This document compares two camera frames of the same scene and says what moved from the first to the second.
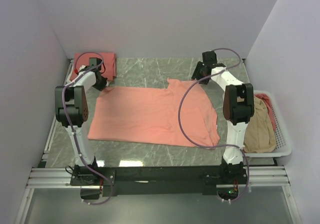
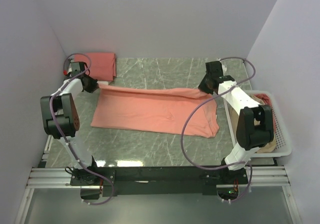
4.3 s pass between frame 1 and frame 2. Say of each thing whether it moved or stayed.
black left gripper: moved
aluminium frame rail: stayed
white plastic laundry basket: stayed
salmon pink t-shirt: moved
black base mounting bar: stayed
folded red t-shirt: stayed
